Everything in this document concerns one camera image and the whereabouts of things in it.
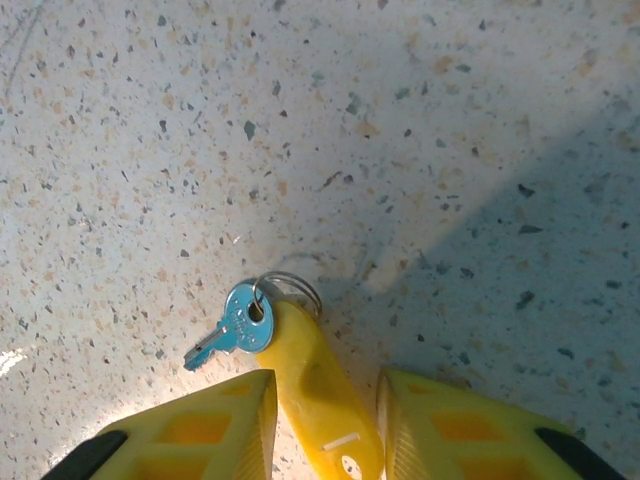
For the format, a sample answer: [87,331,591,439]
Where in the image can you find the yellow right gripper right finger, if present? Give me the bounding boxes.
[375,367,624,480]

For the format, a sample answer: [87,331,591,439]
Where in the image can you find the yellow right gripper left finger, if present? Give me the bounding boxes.
[49,368,277,480]

